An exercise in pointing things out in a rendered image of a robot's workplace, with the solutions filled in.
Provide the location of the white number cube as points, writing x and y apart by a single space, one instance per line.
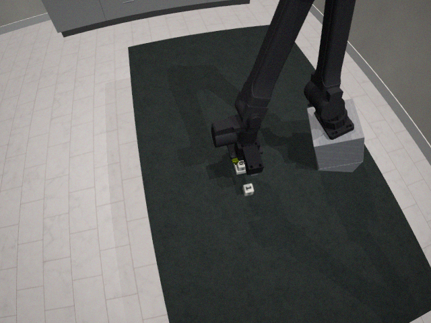
248 189
240 165

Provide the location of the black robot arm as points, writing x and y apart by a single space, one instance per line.
323 92

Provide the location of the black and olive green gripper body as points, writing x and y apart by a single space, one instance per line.
232 152

